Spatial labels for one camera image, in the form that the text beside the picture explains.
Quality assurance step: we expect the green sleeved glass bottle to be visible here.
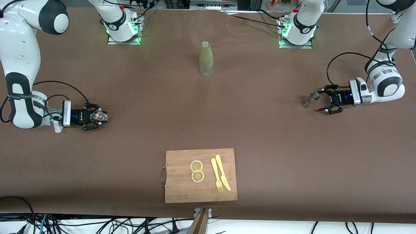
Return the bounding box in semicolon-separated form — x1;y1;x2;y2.
199;41;214;77

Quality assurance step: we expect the clear glass shaker cup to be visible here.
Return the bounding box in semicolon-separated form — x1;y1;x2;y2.
92;110;109;123

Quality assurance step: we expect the grey power strip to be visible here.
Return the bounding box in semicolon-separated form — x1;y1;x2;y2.
190;0;238;11

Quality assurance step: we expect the yellow plastic fork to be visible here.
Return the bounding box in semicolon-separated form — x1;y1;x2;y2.
211;158;224;193

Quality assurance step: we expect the yellow plastic knife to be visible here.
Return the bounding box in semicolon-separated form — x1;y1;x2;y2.
215;155;231;191

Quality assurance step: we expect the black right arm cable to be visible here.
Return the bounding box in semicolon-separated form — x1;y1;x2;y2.
0;80;90;123

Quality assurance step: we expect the steel jigger measuring cup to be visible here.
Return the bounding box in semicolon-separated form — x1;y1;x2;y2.
301;91;321;109

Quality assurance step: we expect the wooden post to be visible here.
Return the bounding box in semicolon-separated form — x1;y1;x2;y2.
187;208;210;234

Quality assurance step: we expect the wooden cutting board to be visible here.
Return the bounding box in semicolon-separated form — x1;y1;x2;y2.
161;148;238;204

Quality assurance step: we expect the teal cable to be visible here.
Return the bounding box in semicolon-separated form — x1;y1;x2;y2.
38;214;50;234

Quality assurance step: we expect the brown table cloth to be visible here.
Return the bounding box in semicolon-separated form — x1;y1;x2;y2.
0;6;416;225

